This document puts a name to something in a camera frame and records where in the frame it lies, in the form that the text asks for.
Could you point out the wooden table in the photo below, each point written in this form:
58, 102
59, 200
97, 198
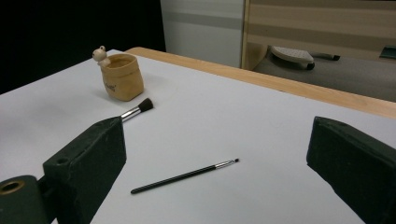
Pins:
280, 82

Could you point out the white board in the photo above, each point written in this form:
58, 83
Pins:
202, 124

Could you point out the large black makeup brush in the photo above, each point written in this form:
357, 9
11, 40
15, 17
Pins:
141, 107

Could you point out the light wooden desk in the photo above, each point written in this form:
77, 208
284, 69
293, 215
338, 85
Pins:
311, 28

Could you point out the black curtain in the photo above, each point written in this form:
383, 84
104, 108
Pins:
62, 31

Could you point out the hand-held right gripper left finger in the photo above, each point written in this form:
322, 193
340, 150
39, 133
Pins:
87, 161

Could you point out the thin black makeup brush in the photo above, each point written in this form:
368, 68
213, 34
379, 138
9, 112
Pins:
180, 176

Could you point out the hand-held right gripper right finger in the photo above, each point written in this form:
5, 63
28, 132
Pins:
355, 161

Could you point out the tan pot with animal figure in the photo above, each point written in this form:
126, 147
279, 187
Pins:
123, 77

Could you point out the office chair base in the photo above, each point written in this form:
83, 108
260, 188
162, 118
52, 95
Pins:
292, 54

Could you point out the white cabinet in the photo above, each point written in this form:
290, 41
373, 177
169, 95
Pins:
202, 37

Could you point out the dark teal object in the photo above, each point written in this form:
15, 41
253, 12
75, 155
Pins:
389, 52

